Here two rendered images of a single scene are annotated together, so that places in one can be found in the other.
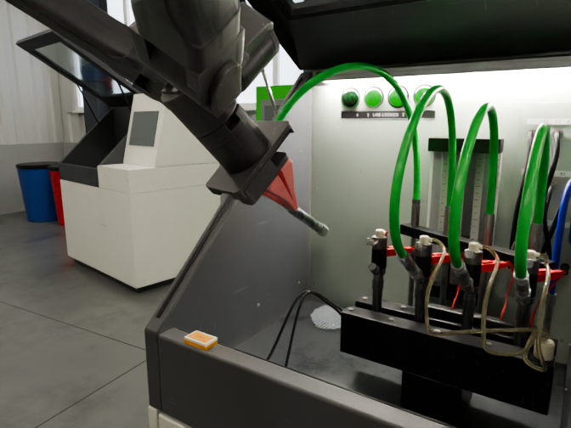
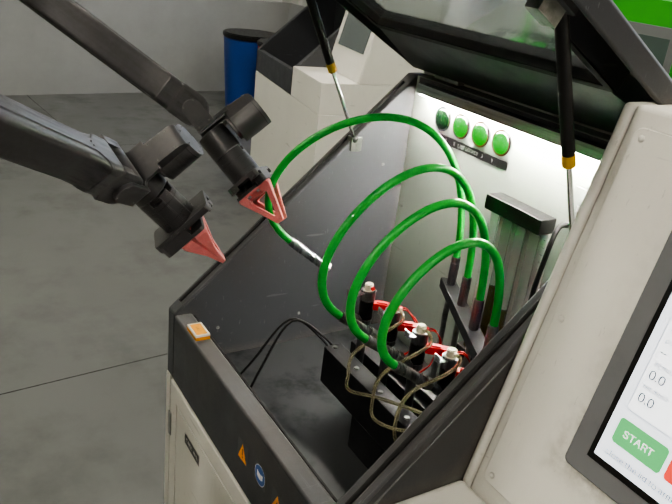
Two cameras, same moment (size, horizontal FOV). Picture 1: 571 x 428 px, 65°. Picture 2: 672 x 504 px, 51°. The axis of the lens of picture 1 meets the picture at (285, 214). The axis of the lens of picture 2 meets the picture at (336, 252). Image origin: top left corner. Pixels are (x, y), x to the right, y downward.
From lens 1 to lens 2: 75 cm
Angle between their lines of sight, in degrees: 25
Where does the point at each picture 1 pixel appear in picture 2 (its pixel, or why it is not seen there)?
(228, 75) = (121, 193)
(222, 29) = (100, 181)
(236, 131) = (158, 209)
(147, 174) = (346, 92)
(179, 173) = not seen: hidden behind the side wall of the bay
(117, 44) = (150, 86)
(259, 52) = (177, 159)
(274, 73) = not seen: outside the picture
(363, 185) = (438, 219)
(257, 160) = (176, 228)
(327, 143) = (417, 160)
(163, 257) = not seen: hidden behind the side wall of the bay
